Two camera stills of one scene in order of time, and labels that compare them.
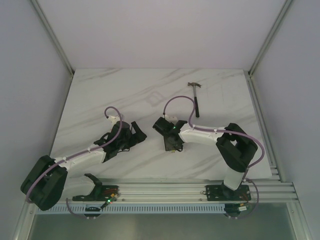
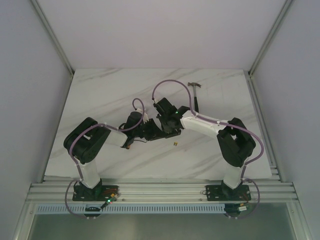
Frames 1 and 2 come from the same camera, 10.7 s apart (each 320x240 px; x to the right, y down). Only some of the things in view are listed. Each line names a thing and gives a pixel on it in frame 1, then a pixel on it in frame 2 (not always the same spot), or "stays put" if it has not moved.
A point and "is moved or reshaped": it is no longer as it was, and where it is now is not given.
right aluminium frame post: [270, 36] stays put
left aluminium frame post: [43, 21] stays put
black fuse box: [173, 142] is moved or reshaped
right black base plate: [223, 193] stays put
